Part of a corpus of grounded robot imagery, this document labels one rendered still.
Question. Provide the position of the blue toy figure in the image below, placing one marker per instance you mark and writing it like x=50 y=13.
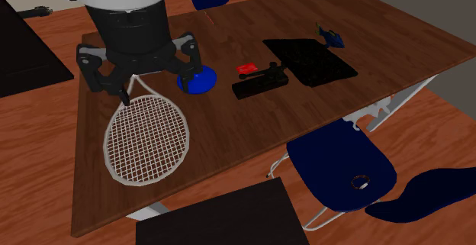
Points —
x=333 y=39

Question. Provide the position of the black elongated object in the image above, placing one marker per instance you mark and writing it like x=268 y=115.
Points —
x=35 y=12

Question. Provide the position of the white tennis racket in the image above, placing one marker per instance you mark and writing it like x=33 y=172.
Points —
x=145 y=140

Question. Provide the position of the black keyboard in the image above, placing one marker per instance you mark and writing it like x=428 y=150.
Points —
x=312 y=60

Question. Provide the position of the brown wooden table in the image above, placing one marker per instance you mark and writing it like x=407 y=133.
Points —
x=245 y=125

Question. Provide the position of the blue round dish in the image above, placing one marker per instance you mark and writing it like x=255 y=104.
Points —
x=205 y=78

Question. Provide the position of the black stapler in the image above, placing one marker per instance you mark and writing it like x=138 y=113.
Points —
x=260 y=84

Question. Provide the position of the black block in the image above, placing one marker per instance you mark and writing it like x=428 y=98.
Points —
x=223 y=218

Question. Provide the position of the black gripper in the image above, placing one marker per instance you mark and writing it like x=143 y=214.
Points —
x=130 y=32

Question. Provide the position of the red card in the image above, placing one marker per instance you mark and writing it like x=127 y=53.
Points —
x=247 y=68

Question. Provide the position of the blue chair with white legs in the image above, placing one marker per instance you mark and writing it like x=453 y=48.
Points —
x=334 y=158

